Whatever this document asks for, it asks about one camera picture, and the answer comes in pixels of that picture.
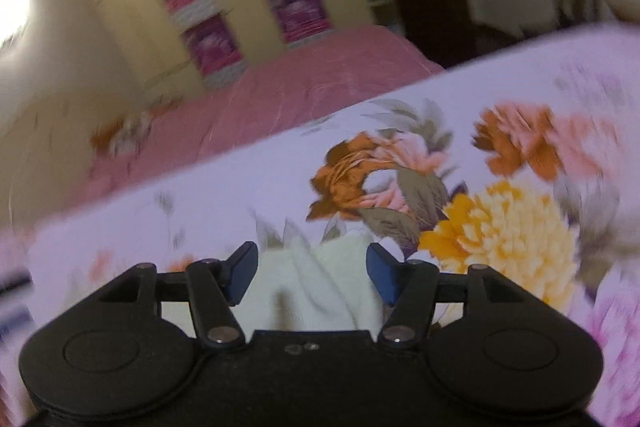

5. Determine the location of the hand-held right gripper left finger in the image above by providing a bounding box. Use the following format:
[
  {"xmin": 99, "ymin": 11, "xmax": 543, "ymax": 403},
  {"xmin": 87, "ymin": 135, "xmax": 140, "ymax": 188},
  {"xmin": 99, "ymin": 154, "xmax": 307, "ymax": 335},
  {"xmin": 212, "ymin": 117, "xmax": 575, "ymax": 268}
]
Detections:
[{"xmin": 90, "ymin": 242, "xmax": 259, "ymax": 350}]

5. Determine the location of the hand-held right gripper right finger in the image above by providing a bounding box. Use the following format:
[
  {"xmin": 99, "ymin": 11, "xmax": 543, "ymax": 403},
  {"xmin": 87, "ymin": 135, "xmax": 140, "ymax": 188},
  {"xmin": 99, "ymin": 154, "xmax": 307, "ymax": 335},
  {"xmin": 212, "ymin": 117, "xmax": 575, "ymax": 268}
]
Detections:
[{"xmin": 366, "ymin": 243, "xmax": 536, "ymax": 350}]

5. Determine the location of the light green sweater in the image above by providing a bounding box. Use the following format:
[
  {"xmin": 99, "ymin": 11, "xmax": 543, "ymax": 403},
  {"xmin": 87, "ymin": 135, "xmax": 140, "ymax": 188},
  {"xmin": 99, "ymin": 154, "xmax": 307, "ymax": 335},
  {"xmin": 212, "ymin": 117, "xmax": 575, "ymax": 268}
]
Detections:
[{"xmin": 160, "ymin": 232, "xmax": 391, "ymax": 335}]

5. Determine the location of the floral bed sheet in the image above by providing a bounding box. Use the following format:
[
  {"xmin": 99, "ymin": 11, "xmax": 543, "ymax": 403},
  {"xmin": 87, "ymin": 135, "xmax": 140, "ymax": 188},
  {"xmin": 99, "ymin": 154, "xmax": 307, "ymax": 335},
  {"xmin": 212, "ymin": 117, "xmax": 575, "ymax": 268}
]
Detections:
[{"xmin": 0, "ymin": 22, "xmax": 640, "ymax": 427}]

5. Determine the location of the pink bed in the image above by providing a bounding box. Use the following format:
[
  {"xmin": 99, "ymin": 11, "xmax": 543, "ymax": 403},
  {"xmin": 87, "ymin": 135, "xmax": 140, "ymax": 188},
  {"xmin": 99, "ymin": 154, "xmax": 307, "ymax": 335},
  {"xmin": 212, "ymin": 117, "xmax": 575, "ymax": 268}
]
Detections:
[{"xmin": 60, "ymin": 24, "xmax": 443, "ymax": 212}]

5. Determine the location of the wall lamp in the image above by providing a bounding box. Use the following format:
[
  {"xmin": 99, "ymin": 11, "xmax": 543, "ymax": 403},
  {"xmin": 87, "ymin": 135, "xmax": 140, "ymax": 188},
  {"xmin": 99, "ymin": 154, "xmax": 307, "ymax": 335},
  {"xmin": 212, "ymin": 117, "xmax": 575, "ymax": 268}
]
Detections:
[{"xmin": 0, "ymin": 0, "xmax": 31, "ymax": 48}]

